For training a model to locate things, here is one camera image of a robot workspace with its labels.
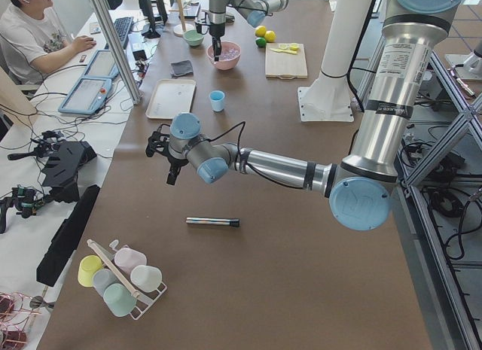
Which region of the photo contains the black monitor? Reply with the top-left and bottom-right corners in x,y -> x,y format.
138,0 -> 168,39

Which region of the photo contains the grey folded cloth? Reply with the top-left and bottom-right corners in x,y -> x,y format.
171,60 -> 194,78

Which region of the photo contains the white cup rack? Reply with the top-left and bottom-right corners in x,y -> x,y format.
87,239 -> 167,321

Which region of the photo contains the yellow plastic cup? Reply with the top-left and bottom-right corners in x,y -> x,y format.
78,254 -> 103,288

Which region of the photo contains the wooden mug tree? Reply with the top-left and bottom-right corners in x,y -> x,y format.
172,0 -> 195,38

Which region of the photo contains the black keyboard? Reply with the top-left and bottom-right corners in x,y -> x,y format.
114,17 -> 133,49

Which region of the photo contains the white camera pillar base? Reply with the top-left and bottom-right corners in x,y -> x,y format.
298,0 -> 376,122

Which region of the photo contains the yellow lemon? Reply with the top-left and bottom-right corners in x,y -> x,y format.
255,26 -> 267,38
264,30 -> 276,43

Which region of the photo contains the grey plastic cup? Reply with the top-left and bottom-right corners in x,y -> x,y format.
92,268 -> 117,297

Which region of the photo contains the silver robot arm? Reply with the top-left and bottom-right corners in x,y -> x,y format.
146,0 -> 464,230
195,0 -> 289,62

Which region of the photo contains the wooden cutting board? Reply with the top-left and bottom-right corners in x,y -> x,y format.
265,43 -> 308,79

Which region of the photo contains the cream rabbit tray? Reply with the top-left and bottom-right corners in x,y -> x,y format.
145,79 -> 196,120

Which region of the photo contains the pink bowl of ice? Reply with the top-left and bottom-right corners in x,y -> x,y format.
206,41 -> 241,70

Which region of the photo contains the aluminium frame post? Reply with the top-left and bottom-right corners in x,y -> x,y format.
91,0 -> 141,105

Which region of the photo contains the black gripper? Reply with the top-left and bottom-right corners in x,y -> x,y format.
145,124 -> 188,185
194,11 -> 226,62

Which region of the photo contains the green lime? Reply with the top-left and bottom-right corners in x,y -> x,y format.
255,38 -> 267,48

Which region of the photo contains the green ceramic bowl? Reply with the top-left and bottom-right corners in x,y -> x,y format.
183,29 -> 204,47

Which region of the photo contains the pink plastic cup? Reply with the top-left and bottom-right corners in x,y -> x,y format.
114,247 -> 147,275

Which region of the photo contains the light blue plastic cup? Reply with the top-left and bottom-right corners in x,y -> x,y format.
209,90 -> 225,112

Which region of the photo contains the yellow plastic knife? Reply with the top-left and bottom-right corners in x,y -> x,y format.
269,47 -> 297,55

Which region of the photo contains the blue teach pendant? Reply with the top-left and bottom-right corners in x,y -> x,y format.
58,77 -> 112,115
84,50 -> 119,79

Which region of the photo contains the green plastic cup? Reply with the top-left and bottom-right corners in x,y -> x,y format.
103,283 -> 136,317

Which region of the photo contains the white plastic cup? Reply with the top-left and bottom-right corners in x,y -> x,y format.
130,265 -> 163,293

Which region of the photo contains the seated person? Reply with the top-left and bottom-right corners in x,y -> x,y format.
1,0 -> 96,84

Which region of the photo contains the steel muddler black tip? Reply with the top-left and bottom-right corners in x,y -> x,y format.
185,217 -> 240,228

